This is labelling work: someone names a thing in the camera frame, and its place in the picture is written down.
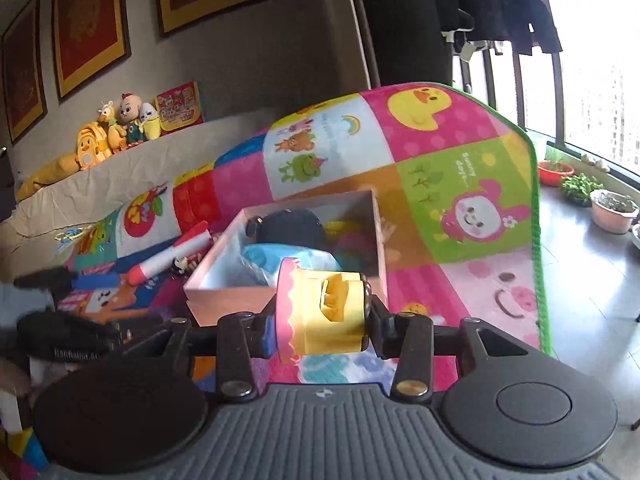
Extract long yellow plush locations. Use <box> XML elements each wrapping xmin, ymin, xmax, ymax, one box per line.
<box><xmin>15</xmin><ymin>152</ymin><xmax>81</xmax><ymax>201</ymax></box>

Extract person's left hand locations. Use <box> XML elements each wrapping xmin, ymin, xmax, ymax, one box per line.
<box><xmin>0</xmin><ymin>360</ymin><xmax>34</xmax><ymax>397</ymax></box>

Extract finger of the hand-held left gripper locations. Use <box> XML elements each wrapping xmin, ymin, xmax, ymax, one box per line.
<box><xmin>17</xmin><ymin>311</ymin><xmax>167</xmax><ymax>349</ymax></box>
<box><xmin>14</xmin><ymin>266</ymin><xmax>119</xmax><ymax>292</ymax></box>

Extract dark curtain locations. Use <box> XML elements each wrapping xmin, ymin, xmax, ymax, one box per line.
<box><xmin>342</xmin><ymin>0</ymin><xmax>453</xmax><ymax>92</ymax></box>

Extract blue white tissue packet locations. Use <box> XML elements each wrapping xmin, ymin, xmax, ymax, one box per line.
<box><xmin>240</xmin><ymin>242</ymin><xmax>343</xmax><ymax>288</ymax></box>

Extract window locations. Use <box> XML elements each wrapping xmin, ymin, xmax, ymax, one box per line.
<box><xmin>452</xmin><ymin>0</ymin><xmax>640</xmax><ymax>166</ymax></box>

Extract yellow giraffe plush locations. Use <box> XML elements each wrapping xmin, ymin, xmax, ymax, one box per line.
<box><xmin>97</xmin><ymin>101</ymin><xmax>128</xmax><ymax>153</ymax></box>

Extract baby doll plush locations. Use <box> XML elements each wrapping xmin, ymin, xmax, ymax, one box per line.
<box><xmin>117</xmin><ymin>92</ymin><xmax>146</xmax><ymax>148</ymax></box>

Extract small yellow blue ribbon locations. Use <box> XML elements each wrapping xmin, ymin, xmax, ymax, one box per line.
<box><xmin>55</xmin><ymin>227</ymin><xmax>87</xmax><ymax>249</ymax></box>

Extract red basin with grass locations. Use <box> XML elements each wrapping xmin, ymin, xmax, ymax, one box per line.
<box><xmin>537</xmin><ymin>147</ymin><xmax>576</xmax><ymax>188</ymax></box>

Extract colourful printed play mat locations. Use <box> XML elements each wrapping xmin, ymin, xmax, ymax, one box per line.
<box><xmin>0</xmin><ymin>83</ymin><xmax>553</xmax><ymax>480</ymax></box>

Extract pink plant pot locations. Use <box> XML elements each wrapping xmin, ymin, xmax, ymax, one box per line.
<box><xmin>590</xmin><ymin>190</ymin><xmax>640</xmax><ymax>235</ymax></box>

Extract yellow pink plastic toy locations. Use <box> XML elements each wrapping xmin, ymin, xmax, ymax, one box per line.
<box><xmin>276</xmin><ymin>256</ymin><xmax>371</xmax><ymax>365</ymax></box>

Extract red white rocket toy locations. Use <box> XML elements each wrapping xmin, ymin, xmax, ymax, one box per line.
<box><xmin>125</xmin><ymin>220</ymin><xmax>211</xmax><ymax>287</ymax></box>

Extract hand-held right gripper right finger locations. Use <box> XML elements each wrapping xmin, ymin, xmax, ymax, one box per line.
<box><xmin>367</xmin><ymin>295</ymin><xmax>526</xmax><ymax>403</ymax></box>

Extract yellow duck plush backpack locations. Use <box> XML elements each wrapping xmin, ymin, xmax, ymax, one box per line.
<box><xmin>75</xmin><ymin>121</ymin><xmax>113</xmax><ymax>166</ymax></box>

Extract black plush toy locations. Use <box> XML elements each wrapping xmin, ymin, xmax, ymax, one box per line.
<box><xmin>245</xmin><ymin>208</ymin><xmax>328</xmax><ymax>251</ymax></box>

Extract dark hanging clothes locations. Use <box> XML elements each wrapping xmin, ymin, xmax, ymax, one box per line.
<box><xmin>430</xmin><ymin>0</ymin><xmax>563</xmax><ymax>56</ymax></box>

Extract pink cardboard box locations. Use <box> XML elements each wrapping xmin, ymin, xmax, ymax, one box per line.
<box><xmin>183</xmin><ymin>187</ymin><xmax>390</xmax><ymax>331</ymax></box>

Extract white banana plush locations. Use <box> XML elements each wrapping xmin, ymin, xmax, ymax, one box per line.
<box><xmin>137</xmin><ymin>102</ymin><xmax>162</xmax><ymax>141</ymax></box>

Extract small green potted plant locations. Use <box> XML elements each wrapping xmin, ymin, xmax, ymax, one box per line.
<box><xmin>560</xmin><ymin>172</ymin><xmax>597</xmax><ymax>207</ymax></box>

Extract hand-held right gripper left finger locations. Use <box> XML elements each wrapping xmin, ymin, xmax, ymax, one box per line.
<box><xmin>150</xmin><ymin>310</ymin><xmax>277</xmax><ymax>402</ymax></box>

